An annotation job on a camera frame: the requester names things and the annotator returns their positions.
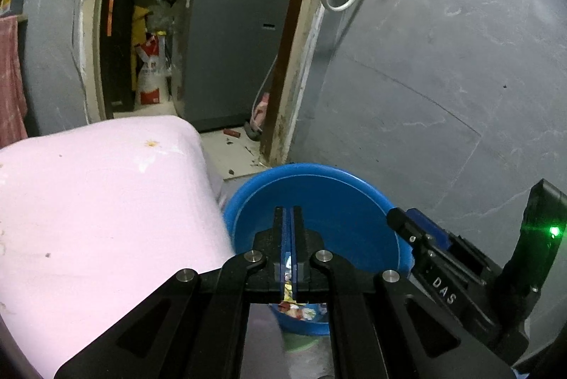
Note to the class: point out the blue plastic bucket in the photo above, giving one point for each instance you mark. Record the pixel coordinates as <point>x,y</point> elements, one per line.
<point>336,210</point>

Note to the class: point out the grey washing machine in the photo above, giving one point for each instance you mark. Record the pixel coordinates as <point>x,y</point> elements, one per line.
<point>230,51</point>

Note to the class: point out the yellow snack wrapper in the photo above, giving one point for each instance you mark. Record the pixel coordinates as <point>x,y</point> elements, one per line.
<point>288,281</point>

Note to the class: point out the yellow bag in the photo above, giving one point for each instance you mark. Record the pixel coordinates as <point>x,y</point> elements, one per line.
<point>139,24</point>

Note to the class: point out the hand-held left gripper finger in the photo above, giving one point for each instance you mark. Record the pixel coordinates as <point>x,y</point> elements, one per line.
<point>285,255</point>
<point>296,255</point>

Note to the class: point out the clear bag in storeroom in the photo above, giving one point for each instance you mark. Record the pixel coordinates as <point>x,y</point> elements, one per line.
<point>164,9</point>

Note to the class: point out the red and white sack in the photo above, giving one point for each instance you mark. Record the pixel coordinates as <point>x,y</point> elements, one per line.
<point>153,73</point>

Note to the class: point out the wooden door frame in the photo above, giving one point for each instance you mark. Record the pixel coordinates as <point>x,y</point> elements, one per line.
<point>288,73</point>

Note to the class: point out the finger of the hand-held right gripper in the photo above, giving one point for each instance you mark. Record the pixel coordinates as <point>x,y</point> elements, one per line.
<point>436,235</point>
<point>405,226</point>

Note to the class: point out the green plastic basin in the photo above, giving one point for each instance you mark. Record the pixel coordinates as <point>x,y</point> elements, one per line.
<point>305,344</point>

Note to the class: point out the small red floor scrap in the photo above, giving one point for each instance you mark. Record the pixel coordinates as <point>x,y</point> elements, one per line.
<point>231,133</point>

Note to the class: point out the snack wrappers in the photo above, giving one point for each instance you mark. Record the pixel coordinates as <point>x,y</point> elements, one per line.
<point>305,311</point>

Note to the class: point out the red plaid cloth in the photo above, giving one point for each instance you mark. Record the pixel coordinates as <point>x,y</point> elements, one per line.
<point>11,86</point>

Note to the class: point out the pink brush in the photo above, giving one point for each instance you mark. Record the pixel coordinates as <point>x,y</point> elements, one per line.
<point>260,113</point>

